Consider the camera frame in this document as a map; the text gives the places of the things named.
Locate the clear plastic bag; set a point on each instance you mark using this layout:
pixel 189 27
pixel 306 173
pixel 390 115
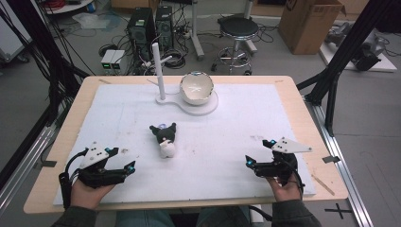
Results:
pixel 91 20

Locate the brown cardboard box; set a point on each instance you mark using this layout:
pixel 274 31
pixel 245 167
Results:
pixel 309 28

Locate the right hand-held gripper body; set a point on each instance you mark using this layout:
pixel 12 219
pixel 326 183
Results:
pixel 280 168

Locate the white foam board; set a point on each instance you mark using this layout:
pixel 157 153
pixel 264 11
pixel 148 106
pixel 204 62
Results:
pixel 220 151

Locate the black round stool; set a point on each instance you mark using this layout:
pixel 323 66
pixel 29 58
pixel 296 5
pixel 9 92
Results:
pixel 238 28

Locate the black tape piece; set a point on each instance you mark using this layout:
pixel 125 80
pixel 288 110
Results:
pixel 331 159
pixel 45 163

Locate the black metal frame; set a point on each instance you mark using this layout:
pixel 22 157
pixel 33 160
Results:
pixel 38 41
pixel 350 47

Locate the white power supply box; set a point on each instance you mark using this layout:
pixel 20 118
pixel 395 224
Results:
pixel 107 60
pixel 118 59

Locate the white round table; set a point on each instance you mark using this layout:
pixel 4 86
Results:
pixel 72 8

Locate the large black computer tower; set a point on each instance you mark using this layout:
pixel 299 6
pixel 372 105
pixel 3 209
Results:
pixel 140 31

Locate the thin wooden strip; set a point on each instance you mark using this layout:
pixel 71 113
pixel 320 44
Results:
pixel 323 185

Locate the white board with grey machine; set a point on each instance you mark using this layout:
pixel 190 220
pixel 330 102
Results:
pixel 362 53

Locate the person's left hand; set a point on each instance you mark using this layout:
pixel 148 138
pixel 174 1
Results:
pixel 85 195

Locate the white eggshell-shaped bowl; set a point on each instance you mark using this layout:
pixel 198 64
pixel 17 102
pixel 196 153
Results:
pixel 195 87

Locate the slim black computer tower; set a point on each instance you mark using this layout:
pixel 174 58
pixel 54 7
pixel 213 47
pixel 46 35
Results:
pixel 164 26

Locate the white desk leg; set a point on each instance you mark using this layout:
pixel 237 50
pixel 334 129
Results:
pixel 196 28
pixel 249 19

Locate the black tape cross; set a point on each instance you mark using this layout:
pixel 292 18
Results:
pixel 338 210

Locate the white stand with pole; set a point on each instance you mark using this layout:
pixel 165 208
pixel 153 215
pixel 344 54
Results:
pixel 201 109

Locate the black and white plush toy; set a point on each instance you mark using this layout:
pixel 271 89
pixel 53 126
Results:
pixel 164 135

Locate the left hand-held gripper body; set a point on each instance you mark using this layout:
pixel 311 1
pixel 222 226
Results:
pixel 101 175

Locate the aluminium floor rail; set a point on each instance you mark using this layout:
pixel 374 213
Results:
pixel 28 157
pixel 343 167

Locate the brown wooden cabinet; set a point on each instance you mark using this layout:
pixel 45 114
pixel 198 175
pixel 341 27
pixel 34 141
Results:
pixel 132 3

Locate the person's right hand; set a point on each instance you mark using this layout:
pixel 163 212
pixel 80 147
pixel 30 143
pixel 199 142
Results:
pixel 283 192

